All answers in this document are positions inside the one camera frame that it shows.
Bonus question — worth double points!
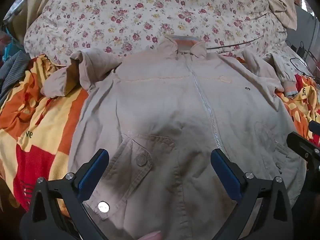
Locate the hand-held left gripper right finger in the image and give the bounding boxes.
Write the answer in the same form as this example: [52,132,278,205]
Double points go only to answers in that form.
[210,148,294,240]

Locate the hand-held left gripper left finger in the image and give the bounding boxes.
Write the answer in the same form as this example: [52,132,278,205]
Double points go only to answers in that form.
[20,149,110,240]

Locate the beige zip jacket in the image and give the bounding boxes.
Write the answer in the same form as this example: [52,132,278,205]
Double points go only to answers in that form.
[41,35,307,240]

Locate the person's left hand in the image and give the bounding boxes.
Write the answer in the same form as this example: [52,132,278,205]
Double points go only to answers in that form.
[143,231,162,240]

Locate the orange red yellow blanket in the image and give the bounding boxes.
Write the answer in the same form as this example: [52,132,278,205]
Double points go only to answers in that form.
[0,54,320,212]

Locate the grey striped cloth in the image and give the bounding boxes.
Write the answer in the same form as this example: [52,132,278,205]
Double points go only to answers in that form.
[0,51,32,102]

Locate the beige cloth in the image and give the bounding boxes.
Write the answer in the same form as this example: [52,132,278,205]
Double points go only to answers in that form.
[252,0,299,29]

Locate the teal cloth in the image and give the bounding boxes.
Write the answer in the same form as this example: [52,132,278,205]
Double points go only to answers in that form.
[2,27,16,62]

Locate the floral quilt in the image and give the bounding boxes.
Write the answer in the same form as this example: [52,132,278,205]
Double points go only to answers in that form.
[24,0,300,67]

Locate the beige curtain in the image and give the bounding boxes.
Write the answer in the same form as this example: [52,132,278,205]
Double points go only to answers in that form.
[25,0,64,30]

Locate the black cable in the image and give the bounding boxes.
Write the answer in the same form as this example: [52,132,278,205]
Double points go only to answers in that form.
[289,57,314,77]

